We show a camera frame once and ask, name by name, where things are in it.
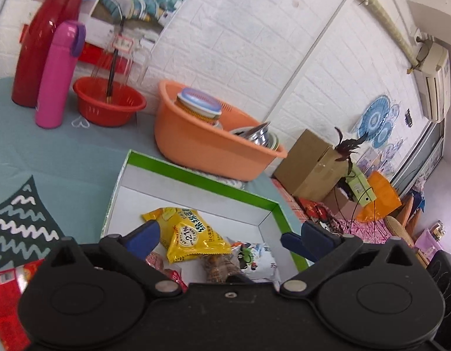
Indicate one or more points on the light green box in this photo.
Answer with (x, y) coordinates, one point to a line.
(362, 186)

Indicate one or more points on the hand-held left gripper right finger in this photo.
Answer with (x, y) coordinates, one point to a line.
(296, 243)

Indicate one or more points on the orange plastic basin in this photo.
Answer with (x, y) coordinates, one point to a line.
(196, 146)

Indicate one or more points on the red snack packet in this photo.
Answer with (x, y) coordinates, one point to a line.
(6, 299)

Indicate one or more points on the clear packet of red sweets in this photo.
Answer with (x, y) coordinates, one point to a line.
(167, 274)

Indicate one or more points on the red plastic basin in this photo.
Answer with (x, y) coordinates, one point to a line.
(101, 111)

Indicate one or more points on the small cardboard box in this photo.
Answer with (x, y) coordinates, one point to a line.
(339, 204)

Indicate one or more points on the pink floral cloth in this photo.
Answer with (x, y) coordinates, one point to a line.
(357, 228)

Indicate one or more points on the air conditioner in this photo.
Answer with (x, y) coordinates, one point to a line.
(435, 80)

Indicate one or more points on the stainless steel bowl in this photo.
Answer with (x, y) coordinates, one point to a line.
(262, 137)

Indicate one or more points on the teal tablecloth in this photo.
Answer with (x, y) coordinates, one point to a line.
(64, 161)

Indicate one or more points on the clear glass pitcher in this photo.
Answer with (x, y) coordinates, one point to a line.
(121, 44)

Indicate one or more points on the plain yellow snack packet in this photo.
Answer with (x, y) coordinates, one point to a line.
(163, 215)

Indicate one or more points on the wall poster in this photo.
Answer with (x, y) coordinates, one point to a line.
(148, 3)

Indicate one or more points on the dark red plant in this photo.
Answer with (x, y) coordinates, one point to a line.
(344, 150)

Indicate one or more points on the green cardboard box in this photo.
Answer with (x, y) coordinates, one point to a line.
(196, 197)

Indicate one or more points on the white wall conduit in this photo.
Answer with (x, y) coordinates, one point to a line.
(313, 51)

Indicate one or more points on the blue round wall decoration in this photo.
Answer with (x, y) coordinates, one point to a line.
(373, 117)

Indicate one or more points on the red thermos jug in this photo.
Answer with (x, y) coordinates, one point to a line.
(39, 44)

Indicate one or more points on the black speaker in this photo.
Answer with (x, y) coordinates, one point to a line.
(445, 292)

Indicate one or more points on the large cardboard box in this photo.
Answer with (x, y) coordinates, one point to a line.
(306, 168)

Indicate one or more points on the wrapped wall pipe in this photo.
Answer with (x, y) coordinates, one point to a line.
(379, 3)

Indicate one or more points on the jar with blue lid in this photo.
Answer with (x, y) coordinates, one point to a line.
(198, 102)

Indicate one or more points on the pink bottle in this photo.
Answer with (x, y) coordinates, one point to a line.
(55, 80)

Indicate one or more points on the yellow snack packet round mark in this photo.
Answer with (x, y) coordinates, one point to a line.
(196, 241)

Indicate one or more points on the white snack packet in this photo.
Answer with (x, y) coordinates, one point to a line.
(258, 263)

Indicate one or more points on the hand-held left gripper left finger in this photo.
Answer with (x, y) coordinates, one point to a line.
(145, 234)

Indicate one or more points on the clear packet of brown snacks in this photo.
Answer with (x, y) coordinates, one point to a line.
(218, 268)

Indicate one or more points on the orange bag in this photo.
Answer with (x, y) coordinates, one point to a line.
(382, 197)

